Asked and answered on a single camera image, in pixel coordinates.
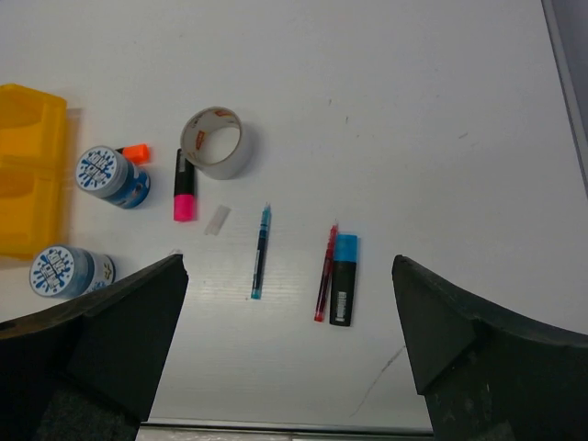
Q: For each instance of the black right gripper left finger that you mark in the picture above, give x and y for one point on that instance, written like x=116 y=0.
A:
x=89 y=368

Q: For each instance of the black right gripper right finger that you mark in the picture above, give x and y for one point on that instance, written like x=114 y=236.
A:
x=485 y=372

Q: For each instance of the red gel pen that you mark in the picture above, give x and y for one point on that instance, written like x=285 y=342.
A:
x=326 y=275

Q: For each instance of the blue gel pen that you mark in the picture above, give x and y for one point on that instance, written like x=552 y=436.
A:
x=260 y=258

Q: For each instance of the clear pen cap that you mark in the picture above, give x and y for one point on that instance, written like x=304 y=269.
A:
x=217 y=220

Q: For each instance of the blue putty jar near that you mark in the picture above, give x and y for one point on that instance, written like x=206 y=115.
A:
x=66 y=272

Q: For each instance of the blue putty jar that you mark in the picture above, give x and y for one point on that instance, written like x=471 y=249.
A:
x=106 y=174
x=66 y=272

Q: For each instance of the blue putty jar far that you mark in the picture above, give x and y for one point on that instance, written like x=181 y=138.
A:
x=106 y=174

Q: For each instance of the pink highlighter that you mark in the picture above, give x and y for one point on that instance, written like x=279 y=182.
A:
x=184 y=207

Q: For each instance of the orange highlighter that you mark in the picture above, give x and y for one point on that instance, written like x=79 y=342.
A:
x=137 y=154

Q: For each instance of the yellow compartment bin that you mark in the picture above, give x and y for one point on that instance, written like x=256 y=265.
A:
x=33 y=160

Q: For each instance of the white tape roll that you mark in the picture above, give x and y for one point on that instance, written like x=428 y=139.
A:
x=217 y=143

